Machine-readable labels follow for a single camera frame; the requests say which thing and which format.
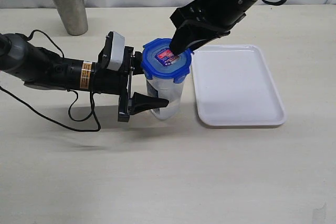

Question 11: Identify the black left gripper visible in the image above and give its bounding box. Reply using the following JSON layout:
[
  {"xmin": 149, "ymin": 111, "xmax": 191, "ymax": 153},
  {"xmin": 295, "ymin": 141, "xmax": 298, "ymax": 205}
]
[{"xmin": 90, "ymin": 47, "xmax": 169, "ymax": 122}]

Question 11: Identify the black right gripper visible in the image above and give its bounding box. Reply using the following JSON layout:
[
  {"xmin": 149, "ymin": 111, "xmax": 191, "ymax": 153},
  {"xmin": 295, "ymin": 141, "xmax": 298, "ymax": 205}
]
[{"xmin": 170, "ymin": 1, "xmax": 230, "ymax": 54}]

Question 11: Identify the clear tall plastic container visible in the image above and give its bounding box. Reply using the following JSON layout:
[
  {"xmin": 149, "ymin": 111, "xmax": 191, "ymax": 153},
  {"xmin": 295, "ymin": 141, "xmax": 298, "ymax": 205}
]
[{"xmin": 146, "ymin": 77, "xmax": 184, "ymax": 120}]

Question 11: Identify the blue snap-lock lid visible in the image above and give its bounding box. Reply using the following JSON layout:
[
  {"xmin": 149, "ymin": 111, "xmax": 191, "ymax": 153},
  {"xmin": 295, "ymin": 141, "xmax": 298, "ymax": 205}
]
[{"xmin": 141, "ymin": 38, "xmax": 193, "ymax": 84}]

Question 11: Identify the stainless steel tumbler cup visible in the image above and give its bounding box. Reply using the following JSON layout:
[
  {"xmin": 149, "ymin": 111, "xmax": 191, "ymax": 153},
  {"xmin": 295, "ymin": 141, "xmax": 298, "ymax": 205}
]
[{"xmin": 52, "ymin": 0, "xmax": 88, "ymax": 36}]

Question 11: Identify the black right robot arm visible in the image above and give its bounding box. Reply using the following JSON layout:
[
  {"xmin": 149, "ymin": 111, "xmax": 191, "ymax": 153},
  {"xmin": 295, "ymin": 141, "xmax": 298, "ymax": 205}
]
[{"xmin": 170, "ymin": 0, "xmax": 258, "ymax": 55}]

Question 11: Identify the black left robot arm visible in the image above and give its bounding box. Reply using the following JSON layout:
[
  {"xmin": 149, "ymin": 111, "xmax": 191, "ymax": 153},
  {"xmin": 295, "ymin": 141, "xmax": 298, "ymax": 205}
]
[{"xmin": 1, "ymin": 31, "xmax": 169, "ymax": 122}]

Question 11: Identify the white rectangular plastic tray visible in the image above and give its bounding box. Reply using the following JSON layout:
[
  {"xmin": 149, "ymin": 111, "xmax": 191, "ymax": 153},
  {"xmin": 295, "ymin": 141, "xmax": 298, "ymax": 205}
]
[{"xmin": 192, "ymin": 45, "xmax": 287, "ymax": 127}]

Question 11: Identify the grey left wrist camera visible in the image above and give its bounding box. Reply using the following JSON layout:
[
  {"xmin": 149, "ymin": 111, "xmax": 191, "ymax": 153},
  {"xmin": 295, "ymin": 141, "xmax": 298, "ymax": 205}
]
[{"xmin": 107, "ymin": 31, "xmax": 125, "ymax": 71}]

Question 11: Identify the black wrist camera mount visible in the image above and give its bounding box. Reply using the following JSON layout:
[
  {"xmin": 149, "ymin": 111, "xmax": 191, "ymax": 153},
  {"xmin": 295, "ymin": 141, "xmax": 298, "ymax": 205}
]
[{"xmin": 98, "ymin": 32, "xmax": 113, "ymax": 69}]

